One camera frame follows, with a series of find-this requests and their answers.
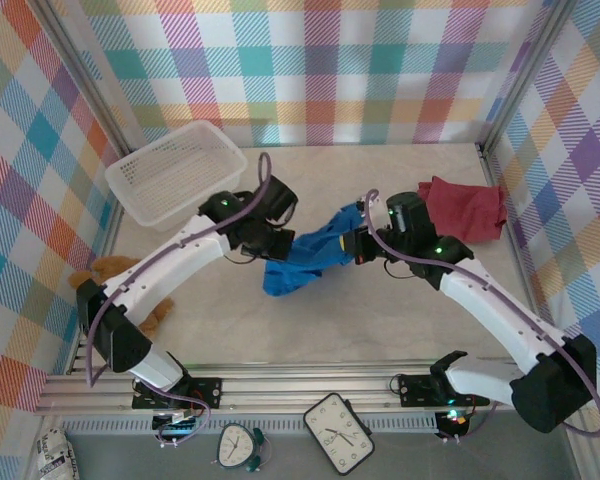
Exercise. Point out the blue tank top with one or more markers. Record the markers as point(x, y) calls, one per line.
point(310, 255)

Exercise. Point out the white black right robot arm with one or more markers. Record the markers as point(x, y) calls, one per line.
point(490, 305)

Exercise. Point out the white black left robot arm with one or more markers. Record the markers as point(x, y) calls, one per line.
point(180, 255)

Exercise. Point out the white plastic mesh basket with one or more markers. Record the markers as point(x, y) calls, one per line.
point(180, 170)

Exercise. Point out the brown teddy bear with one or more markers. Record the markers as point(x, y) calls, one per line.
point(112, 267)

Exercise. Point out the black rectangular analog clock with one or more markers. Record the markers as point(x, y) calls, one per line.
point(337, 432)

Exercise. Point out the green round alarm clock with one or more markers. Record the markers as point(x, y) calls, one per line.
point(235, 445)

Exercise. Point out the folded newspaper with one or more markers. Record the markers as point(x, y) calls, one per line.
point(52, 450)

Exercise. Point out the aluminium frame rail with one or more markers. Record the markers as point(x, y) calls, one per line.
point(305, 382)

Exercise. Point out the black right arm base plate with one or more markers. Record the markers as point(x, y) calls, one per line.
point(415, 390)

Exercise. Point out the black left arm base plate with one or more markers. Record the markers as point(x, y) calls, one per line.
point(210, 392)

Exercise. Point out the aluminium frame post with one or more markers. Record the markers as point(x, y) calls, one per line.
point(525, 75)
point(80, 75)

